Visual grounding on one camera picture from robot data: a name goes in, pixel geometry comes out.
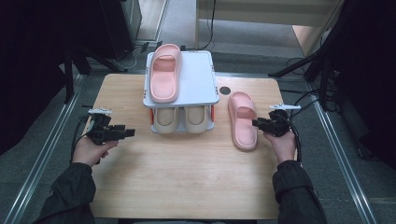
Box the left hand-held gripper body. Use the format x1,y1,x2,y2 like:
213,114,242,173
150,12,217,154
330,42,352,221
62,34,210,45
86,106,115,147

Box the white two-tier shoe rack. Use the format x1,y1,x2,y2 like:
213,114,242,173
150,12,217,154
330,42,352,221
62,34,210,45
143,50,220,134

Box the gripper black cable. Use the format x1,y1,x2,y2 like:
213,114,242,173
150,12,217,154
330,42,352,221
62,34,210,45
279,112,304,165
70,114,94,162

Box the black metal stand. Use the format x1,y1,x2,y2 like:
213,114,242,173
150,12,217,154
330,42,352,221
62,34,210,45
64,45,125,105

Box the person's left hand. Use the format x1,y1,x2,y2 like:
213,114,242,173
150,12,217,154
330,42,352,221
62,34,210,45
72,134,120,167

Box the hanging black cable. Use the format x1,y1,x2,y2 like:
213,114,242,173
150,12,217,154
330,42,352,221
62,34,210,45
199,0,218,51

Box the pink slipper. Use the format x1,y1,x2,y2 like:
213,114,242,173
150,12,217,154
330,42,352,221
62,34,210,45
227,91,260,152
149,43,183,105

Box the person's right hand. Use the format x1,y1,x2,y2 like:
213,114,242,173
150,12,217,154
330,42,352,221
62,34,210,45
262,130,297,165

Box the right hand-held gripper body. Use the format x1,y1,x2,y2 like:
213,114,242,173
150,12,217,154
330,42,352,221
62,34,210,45
264,103,302,138

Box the black tripod stand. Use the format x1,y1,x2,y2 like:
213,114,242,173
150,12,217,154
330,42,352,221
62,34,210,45
268,0,347,110

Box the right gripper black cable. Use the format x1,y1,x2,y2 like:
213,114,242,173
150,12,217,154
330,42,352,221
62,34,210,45
279,112,304,165

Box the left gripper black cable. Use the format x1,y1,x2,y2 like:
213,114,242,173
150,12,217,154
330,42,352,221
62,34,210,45
70,114,94,162

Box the light wooden furniture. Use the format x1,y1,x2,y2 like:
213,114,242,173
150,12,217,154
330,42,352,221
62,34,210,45
195,0,344,57

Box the black curtain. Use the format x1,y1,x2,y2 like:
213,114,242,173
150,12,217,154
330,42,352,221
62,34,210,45
0,0,74,157
323,0,396,171

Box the black floor cables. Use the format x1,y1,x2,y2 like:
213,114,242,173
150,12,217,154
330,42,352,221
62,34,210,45
279,57,339,120

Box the metal floor rail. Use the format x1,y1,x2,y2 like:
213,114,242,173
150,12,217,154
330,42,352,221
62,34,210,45
3,74,86,224
311,74,378,224

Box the beige clog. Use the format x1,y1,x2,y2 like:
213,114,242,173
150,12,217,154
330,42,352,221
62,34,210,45
183,105,209,134
154,106,180,134

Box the white floor cable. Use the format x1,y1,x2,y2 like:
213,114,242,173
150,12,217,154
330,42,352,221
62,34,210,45
123,46,140,71

